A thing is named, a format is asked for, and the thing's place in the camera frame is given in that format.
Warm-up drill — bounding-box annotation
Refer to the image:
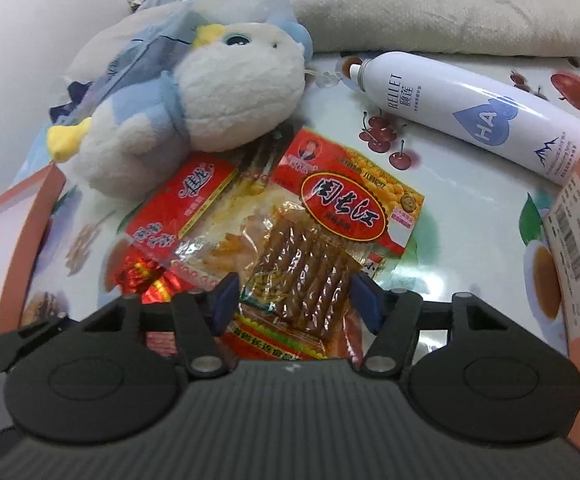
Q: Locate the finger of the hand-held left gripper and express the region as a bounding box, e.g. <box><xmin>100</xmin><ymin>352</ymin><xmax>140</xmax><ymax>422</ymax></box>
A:
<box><xmin>0</xmin><ymin>312</ymin><xmax>71</xmax><ymax>376</ymax></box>

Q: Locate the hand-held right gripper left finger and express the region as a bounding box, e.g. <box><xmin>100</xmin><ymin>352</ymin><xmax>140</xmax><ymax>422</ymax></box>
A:
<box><xmin>77</xmin><ymin>271</ymin><xmax>243</xmax><ymax>378</ymax></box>

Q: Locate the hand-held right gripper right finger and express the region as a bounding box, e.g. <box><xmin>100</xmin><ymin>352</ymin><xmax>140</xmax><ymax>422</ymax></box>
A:
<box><xmin>350</xmin><ymin>272</ymin><xmax>513</xmax><ymax>378</ymax></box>

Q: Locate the red yellow dried tofu packet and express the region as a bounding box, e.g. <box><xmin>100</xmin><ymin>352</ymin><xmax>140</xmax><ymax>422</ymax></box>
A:
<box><xmin>240</xmin><ymin>127</ymin><xmax>425</xmax><ymax>341</ymax></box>

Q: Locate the red white clear packet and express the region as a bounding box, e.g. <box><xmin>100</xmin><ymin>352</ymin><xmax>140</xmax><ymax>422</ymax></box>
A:
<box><xmin>122</xmin><ymin>154</ymin><xmax>265</xmax><ymax>286</ymax></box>

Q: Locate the pink box lid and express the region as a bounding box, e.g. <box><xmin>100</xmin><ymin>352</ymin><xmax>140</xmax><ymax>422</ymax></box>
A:
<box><xmin>0</xmin><ymin>165</ymin><xmax>68</xmax><ymax>341</ymax></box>

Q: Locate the orange red packet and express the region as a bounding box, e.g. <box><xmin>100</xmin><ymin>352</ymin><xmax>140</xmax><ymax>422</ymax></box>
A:
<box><xmin>220</xmin><ymin>310</ymin><xmax>355</xmax><ymax>362</ymax></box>

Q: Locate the red foil packet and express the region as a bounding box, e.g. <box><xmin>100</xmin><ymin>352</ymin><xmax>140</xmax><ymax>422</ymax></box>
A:
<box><xmin>112</xmin><ymin>252</ymin><xmax>191</xmax><ymax>306</ymax></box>

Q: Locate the printed bed sheet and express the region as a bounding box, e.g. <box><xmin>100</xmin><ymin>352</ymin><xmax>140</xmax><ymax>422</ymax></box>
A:
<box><xmin>10</xmin><ymin>50</ymin><xmax>580</xmax><ymax>361</ymax></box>

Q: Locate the white blue penguin plush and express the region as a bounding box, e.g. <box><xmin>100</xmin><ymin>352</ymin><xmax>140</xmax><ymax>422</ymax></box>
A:
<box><xmin>47</xmin><ymin>22</ymin><xmax>313</xmax><ymax>196</ymax></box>

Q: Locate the white spray bottle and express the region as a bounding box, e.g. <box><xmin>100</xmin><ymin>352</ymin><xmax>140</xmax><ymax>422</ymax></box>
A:
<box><xmin>347</xmin><ymin>51</ymin><xmax>580</xmax><ymax>186</ymax></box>

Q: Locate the grey duvet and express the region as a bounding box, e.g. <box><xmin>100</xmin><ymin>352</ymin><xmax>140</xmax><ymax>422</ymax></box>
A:
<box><xmin>285</xmin><ymin>0</ymin><xmax>580</xmax><ymax>58</ymax></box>

